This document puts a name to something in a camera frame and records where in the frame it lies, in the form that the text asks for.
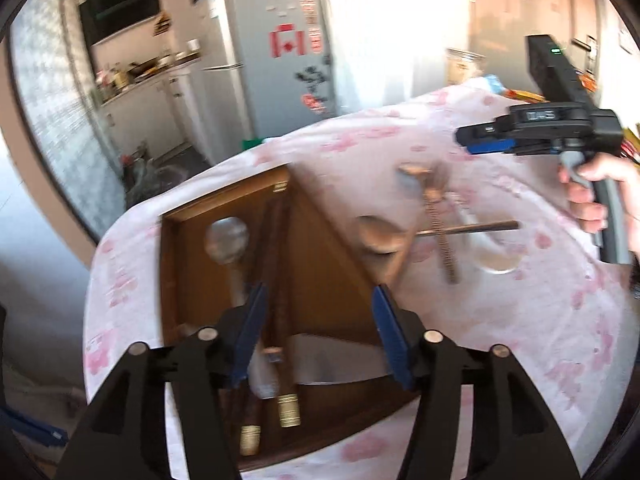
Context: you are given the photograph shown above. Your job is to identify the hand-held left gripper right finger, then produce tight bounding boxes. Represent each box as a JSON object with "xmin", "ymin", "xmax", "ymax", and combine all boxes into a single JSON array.
[{"xmin": 371, "ymin": 284, "xmax": 581, "ymax": 480}]

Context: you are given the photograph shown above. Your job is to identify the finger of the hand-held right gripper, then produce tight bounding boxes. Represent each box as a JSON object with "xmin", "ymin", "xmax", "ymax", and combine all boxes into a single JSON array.
[
  {"xmin": 455, "ymin": 119, "xmax": 513, "ymax": 145},
  {"xmin": 467, "ymin": 140, "xmax": 516, "ymax": 156}
]

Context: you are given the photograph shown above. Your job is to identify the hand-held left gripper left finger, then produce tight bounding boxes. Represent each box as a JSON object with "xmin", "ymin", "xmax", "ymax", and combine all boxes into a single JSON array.
[{"xmin": 54, "ymin": 282, "xmax": 268, "ymax": 480}]

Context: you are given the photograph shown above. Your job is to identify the steel table knife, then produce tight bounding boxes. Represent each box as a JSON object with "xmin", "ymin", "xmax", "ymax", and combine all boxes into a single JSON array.
[{"xmin": 287, "ymin": 332, "xmax": 401, "ymax": 387}]

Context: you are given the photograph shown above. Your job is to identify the dark wooden chopstick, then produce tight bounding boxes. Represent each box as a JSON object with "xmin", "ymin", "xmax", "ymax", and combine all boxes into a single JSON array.
[
  {"xmin": 270, "ymin": 197, "xmax": 302, "ymax": 428},
  {"xmin": 239, "ymin": 202, "xmax": 283, "ymax": 457}
]

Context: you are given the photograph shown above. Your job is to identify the dark wooden tray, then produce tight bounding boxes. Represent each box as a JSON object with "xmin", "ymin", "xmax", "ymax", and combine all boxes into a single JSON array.
[{"xmin": 159, "ymin": 164, "xmax": 426, "ymax": 473}]

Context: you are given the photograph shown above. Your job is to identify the metal fork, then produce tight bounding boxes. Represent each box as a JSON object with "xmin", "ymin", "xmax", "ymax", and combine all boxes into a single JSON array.
[{"xmin": 397, "ymin": 162, "xmax": 460, "ymax": 285}]

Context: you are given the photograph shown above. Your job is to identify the metal spoon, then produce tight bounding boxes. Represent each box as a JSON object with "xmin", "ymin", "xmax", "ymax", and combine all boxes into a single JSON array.
[
  {"xmin": 205, "ymin": 215, "xmax": 282, "ymax": 402},
  {"xmin": 356, "ymin": 214, "xmax": 522, "ymax": 260}
]

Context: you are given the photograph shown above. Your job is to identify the white ceramic spoon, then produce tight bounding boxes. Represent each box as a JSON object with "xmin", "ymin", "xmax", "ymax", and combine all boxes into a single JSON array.
[{"xmin": 450, "ymin": 195, "xmax": 523, "ymax": 275}]

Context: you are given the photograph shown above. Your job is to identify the person's right hand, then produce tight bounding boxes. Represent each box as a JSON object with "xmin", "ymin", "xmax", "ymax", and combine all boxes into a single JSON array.
[{"xmin": 557, "ymin": 152, "xmax": 640, "ymax": 233}]

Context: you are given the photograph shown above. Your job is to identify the gold snack packet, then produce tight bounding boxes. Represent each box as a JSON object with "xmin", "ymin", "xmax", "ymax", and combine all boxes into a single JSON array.
[{"xmin": 502, "ymin": 87, "xmax": 546, "ymax": 103}]

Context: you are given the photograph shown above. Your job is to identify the clear plastic jar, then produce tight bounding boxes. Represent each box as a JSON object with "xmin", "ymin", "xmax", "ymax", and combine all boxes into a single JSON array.
[{"xmin": 446, "ymin": 47, "xmax": 487, "ymax": 86}]

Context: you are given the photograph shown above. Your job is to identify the brown door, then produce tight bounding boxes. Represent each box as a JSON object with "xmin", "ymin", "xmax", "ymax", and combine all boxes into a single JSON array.
[{"xmin": 467, "ymin": 0, "xmax": 601, "ymax": 91}]

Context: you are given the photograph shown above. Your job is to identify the pink printed tablecloth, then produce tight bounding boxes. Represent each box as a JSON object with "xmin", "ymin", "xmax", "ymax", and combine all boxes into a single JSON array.
[{"xmin": 82, "ymin": 77, "xmax": 636, "ymax": 480}]

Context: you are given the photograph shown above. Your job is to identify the bags on floor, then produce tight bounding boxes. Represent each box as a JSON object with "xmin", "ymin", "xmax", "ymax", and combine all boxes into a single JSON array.
[{"xmin": 120, "ymin": 142, "xmax": 166, "ymax": 186}]

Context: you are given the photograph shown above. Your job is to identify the silver fridge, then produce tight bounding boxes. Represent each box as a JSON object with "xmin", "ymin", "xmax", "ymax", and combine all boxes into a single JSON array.
[{"xmin": 202, "ymin": 0, "xmax": 337, "ymax": 141}]

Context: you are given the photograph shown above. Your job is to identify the white kitchen cabinet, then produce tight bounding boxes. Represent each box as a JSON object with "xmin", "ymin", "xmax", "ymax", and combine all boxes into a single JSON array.
[{"xmin": 97, "ymin": 60, "xmax": 211, "ymax": 171}]

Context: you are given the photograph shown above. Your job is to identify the condiment bottles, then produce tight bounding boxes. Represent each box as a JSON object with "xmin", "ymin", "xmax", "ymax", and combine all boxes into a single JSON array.
[{"xmin": 95, "ymin": 65, "xmax": 128, "ymax": 93}]

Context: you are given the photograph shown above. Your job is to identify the patterned sliding door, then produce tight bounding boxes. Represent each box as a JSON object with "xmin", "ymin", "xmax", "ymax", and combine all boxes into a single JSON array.
[{"xmin": 7, "ymin": 0, "xmax": 126, "ymax": 243}]

